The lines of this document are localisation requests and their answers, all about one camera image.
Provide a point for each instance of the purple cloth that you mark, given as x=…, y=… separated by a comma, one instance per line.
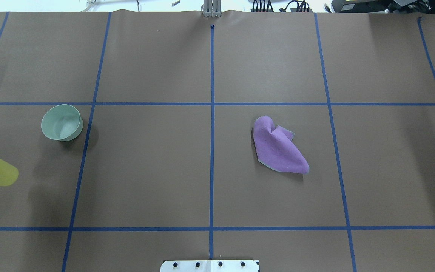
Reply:
x=275, y=148

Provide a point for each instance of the mint green bowl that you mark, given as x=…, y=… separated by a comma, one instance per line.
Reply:
x=62, y=123

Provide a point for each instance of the black device on desk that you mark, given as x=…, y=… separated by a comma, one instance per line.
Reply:
x=392, y=6

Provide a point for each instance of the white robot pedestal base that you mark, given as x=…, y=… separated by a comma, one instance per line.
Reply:
x=210, y=266

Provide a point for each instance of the aluminium frame post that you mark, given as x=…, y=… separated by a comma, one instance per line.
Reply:
x=211, y=8

